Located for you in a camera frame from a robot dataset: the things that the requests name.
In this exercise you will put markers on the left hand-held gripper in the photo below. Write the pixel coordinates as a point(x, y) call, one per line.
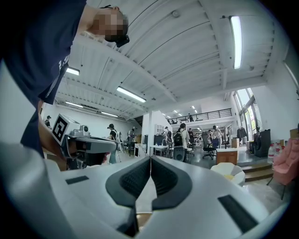
point(61, 129)

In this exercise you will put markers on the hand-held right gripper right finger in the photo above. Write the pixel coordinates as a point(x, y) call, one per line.
point(198, 205)

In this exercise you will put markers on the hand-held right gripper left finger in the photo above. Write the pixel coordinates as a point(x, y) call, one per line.
point(81, 205)

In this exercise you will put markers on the person's left forearm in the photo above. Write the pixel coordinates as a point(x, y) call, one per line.
point(50, 140)

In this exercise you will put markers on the person's left hand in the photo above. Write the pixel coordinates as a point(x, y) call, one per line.
point(75, 147)

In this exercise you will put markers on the white oval backpack device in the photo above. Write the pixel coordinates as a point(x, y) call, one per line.
point(119, 141)

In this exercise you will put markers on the white marble pattern cabinet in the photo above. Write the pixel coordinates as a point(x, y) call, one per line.
point(140, 150)

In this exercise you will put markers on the yellow round cushion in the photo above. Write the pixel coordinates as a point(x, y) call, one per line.
point(229, 177)

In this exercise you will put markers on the white flower-shaped bean bag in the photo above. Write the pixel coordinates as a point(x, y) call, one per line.
point(222, 169)

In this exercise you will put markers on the grey oval backpack device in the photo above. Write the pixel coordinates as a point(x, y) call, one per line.
point(179, 154)

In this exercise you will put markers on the wooden cabinet white top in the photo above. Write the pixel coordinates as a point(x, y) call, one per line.
point(226, 157)

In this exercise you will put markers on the white table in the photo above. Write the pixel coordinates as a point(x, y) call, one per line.
point(161, 147)

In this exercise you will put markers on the black office chair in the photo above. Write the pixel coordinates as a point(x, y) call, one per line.
point(206, 140)

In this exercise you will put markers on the wooden platform steps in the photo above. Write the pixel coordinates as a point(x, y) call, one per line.
point(257, 172)

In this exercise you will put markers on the black backpack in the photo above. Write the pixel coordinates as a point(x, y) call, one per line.
point(178, 138)

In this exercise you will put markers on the rack of dark clothes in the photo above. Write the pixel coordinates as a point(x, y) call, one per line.
point(241, 133)

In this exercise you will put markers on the black washing machine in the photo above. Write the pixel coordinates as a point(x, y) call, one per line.
point(262, 143)

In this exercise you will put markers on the black mezzanine railing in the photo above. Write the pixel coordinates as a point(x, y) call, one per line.
point(210, 114)

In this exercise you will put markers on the pack of large water bottles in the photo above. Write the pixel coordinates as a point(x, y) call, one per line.
point(275, 151)

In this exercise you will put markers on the pink armchair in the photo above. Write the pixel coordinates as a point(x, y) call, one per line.
point(285, 163)

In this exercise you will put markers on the tall glass window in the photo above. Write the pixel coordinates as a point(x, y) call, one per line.
point(245, 105)

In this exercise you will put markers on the person's navy t-shirt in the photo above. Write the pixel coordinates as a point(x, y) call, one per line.
point(35, 46)

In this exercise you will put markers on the brown cardboard box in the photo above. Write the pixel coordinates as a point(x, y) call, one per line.
point(294, 133)

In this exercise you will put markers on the person's head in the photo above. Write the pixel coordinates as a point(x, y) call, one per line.
point(105, 21)

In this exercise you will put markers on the black head-worn camera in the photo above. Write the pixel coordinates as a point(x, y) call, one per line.
point(122, 41)

